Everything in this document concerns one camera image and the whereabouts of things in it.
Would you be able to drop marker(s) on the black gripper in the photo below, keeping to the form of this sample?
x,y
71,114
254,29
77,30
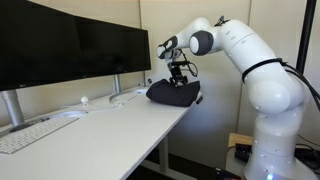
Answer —
x,y
178,71

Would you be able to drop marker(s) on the dark grey pants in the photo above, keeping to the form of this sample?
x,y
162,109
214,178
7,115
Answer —
x,y
173,95

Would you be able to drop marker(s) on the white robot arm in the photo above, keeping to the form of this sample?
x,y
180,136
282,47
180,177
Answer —
x,y
266,93

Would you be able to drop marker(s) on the black desk control panel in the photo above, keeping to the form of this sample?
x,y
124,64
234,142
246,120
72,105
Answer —
x,y
199,100

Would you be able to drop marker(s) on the silver curved monitor stand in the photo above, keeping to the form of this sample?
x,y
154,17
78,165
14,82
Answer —
x,y
12,106
117,83

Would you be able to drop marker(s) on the smaller black monitor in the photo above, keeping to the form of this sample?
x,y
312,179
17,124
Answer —
x,y
116,46

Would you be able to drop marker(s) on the white desk leg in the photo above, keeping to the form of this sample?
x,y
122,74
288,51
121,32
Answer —
x,y
163,153

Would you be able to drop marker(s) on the tan cardboard box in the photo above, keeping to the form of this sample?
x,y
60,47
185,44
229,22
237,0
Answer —
x,y
238,138

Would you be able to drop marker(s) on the small white figurine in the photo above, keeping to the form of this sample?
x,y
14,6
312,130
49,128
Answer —
x,y
85,100

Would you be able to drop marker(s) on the black red floor device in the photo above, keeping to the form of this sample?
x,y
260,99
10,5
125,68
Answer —
x,y
226,174

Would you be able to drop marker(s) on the black vertical pole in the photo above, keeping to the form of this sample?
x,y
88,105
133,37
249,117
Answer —
x,y
306,30

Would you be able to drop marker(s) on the small black marker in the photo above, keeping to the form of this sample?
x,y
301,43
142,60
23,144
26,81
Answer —
x,y
44,119

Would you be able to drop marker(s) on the large black monitor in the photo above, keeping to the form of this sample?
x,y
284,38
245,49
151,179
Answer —
x,y
36,43

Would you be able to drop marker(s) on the white keyboard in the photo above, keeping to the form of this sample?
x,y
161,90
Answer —
x,y
36,135

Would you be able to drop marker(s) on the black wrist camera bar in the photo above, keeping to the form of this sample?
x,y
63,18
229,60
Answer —
x,y
180,62

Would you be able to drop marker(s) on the small round wall knob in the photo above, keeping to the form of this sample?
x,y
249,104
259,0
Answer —
x,y
150,81

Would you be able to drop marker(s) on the grey robot pedestal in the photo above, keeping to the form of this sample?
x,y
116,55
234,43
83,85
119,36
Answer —
x,y
233,163

